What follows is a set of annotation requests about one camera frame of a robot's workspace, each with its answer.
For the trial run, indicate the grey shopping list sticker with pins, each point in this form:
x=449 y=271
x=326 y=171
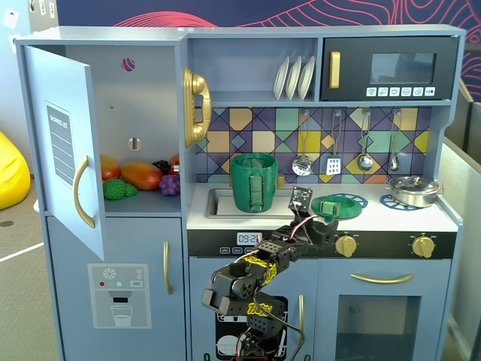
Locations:
x=58 y=143

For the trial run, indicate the purple toy grapes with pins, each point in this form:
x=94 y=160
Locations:
x=170 y=185

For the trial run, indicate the grey ice dispenser panel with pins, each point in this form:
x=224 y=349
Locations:
x=97 y=312

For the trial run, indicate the green toy lettuce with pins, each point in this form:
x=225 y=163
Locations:
x=114 y=188

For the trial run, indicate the grey sink basin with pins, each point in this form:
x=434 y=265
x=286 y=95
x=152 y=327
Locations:
x=221 y=207

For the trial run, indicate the black microwave door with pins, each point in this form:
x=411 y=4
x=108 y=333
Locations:
x=353 y=45

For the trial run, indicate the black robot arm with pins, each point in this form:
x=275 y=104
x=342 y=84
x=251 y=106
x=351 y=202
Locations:
x=240 y=286

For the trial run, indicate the blue dishwasher door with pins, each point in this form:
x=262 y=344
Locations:
x=201 y=286

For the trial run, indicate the red toy strawberry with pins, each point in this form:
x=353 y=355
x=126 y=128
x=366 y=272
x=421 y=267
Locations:
x=174 y=170

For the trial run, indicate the steel pot lid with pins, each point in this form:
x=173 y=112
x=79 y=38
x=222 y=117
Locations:
x=409 y=183

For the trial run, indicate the black wrist camera board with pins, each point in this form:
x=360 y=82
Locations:
x=300 y=197

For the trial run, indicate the small green bowl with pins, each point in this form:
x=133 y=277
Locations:
x=345 y=207

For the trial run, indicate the gold stove knob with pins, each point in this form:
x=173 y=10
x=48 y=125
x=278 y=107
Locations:
x=423 y=247
x=345 y=246

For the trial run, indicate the steel ladle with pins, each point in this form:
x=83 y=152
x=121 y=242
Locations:
x=364 y=161

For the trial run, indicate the white wall tag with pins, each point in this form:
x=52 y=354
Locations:
x=11 y=18

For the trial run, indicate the steel cooking pot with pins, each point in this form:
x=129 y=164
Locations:
x=413 y=199

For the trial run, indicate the blue oven door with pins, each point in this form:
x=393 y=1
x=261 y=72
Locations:
x=327 y=319

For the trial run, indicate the black floor disc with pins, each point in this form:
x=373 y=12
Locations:
x=5 y=223

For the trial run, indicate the blue toy kitchen unit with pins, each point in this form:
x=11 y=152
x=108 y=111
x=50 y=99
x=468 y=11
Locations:
x=248 y=64

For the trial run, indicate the green cylindrical recipient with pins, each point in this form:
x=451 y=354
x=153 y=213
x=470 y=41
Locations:
x=240 y=180

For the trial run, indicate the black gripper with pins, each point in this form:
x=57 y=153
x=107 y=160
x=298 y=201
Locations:
x=322 y=230

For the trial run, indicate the gold toy telephone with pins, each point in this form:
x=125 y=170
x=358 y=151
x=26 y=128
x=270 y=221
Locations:
x=195 y=82

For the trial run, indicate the blue fridge door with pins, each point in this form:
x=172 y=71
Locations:
x=37 y=82

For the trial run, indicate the red yellow toy apple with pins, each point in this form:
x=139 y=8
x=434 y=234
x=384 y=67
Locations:
x=109 y=167

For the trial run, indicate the yellow beanbag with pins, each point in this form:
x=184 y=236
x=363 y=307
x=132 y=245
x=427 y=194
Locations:
x=13 y=169

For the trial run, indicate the dark toy blackberry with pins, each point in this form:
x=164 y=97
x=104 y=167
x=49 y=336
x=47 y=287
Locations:
x=161 y=166

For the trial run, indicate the steel skimmer spoon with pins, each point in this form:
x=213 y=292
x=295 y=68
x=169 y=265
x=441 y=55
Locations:
x=303 y=165

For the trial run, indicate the steel slotted spatula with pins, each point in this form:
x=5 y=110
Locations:
x=333 y=165

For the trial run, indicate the gold faucet knob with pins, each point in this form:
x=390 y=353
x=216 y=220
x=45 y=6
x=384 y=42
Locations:
x=280 y=180

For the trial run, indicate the blue burner disc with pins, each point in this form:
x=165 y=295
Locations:
x=387 y=201
x=362 y=200

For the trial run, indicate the blue freezer door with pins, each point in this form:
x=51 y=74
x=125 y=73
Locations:
x=75 y=301

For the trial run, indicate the orange toy fruit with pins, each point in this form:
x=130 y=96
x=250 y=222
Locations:
x=174 y=159

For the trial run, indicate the white plastic plate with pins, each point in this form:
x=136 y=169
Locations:
x=280 y=79
x=306 y=77
x=292 y=79

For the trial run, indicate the orange toy mango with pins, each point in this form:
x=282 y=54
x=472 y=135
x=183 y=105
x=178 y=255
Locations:
x=141 y=176

